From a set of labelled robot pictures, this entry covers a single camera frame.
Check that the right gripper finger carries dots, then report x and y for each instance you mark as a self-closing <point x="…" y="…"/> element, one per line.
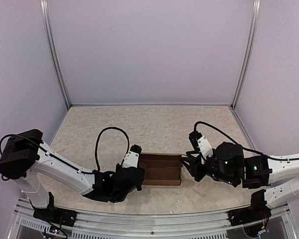
<point x="189" y="166"/>
<point x="194" y="154"/>

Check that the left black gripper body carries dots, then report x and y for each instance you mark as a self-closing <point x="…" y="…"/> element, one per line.
<point x="142" y="171"/>

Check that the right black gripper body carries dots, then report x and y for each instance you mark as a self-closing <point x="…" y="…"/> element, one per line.
<point x="199" y="175"/>

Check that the brown cardboard box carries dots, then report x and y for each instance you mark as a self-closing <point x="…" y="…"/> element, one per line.
<point x="161" y="169"/>

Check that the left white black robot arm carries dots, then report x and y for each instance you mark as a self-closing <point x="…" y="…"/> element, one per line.
<point x="26" y="154"/>

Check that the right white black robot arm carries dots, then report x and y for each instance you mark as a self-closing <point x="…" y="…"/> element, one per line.
<point x="276" y="178"/>

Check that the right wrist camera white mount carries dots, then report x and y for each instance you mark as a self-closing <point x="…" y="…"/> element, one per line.
<point x="201" y="145"/>

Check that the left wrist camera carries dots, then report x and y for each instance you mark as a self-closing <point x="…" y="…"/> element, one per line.
<point x="131" y="158"/>

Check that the front aluminium frame rail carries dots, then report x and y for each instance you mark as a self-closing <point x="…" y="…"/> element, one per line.
<point x="97" y="225"/>

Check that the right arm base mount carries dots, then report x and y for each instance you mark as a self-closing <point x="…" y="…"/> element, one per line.
<point x="248" y="215"/>

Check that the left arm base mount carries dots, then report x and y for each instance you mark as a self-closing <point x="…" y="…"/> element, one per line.
<point x="60" y="216"/>

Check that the right aluminium corner post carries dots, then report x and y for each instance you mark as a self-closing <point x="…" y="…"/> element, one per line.
<point x="248" y="53"/>

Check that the aluminium corner post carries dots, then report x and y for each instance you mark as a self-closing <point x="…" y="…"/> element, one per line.
<point x="53" y="53"/>
<point x="248" y="53"/>

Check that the left aluminium corner post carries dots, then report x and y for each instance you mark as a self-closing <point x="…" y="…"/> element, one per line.
<point x="53" y="53"/>

